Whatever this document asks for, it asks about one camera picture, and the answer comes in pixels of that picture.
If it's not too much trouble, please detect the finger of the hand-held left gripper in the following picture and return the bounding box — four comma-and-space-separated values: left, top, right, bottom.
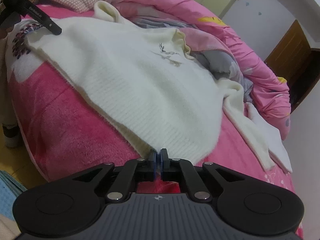
19, 0, 62, 35

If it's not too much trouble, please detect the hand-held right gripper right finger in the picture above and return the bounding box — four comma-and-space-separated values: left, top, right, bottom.
160, 149, 247, 203

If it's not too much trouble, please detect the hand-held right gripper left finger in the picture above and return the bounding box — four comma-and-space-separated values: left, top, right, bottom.
71, 151, 157, 203

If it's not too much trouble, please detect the white fluffy sweater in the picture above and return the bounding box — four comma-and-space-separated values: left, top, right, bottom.
26, 0, 274, 172

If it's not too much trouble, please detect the person's trouser leg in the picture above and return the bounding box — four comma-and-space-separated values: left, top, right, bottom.
0, 39, 20, 148

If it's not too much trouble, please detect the pink fleece bed blanket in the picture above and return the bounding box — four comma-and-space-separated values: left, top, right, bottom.
5, 4, 304, 240

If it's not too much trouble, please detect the folded white cloth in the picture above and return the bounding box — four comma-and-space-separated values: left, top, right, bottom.
246, 102, 293, 173

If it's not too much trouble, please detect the pink floral quilt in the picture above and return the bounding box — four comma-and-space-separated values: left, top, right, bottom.
107, 0, 292, 140

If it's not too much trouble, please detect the blue floor mat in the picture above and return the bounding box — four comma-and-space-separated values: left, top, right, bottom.
0, 170, 28, 205

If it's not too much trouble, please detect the brown wooden door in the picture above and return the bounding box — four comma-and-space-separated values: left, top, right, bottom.
264, 20, 320, 113

